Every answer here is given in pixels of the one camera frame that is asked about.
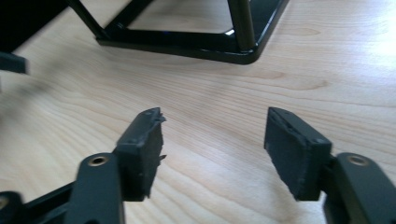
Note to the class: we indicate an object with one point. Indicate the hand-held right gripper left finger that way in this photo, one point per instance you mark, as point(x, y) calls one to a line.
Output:
point(140, 155)

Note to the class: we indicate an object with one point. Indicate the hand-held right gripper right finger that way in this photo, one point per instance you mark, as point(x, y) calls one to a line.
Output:
point(295, 155)

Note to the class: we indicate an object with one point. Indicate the red and black shoe rack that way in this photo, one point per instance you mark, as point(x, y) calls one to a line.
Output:
point(186, 43)

